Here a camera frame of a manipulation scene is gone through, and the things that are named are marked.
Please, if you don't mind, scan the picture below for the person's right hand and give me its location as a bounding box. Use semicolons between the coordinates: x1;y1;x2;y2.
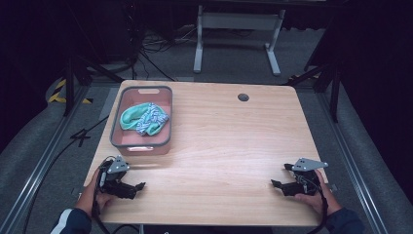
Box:
294;170;343;216

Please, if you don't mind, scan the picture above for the aluminium floor rail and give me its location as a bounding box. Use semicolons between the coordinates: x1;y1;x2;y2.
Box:
316;92;391;234
0;85;91;234

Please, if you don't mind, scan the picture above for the black floor cable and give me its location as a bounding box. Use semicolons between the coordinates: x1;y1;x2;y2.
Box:
21;115;110;234

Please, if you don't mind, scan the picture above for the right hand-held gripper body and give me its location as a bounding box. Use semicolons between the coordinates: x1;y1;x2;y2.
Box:
281;157;329;197

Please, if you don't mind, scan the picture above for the yellow black hazard tape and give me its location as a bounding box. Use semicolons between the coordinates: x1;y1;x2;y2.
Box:
48;78;94;105

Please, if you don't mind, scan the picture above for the bundle of black cables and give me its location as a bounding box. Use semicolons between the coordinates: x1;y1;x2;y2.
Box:
128;25;198;82

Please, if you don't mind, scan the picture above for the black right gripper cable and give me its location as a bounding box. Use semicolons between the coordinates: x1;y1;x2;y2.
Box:
303;176;329;234

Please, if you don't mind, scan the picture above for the person's left hand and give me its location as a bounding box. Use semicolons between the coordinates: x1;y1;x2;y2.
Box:
75;169;115;218

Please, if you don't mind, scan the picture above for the black tripod stand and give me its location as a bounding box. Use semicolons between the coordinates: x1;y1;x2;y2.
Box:
62;53;125;117
285;61;343;124

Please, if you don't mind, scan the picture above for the pink basket with grey rim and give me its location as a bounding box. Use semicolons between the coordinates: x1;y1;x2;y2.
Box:
109;85;173;157

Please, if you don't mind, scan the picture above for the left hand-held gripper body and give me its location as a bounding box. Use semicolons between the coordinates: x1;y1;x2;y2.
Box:
98;155;137;200

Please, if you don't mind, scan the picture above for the teal patterned cloth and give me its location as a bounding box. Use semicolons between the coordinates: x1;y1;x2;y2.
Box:
119;101;170;137

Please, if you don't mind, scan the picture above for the white metal stand frame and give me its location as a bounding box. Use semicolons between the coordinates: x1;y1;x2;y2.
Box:
193;4;286;77

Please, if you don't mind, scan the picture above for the black tape cross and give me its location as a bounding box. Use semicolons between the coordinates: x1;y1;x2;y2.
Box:
70;128;92;148

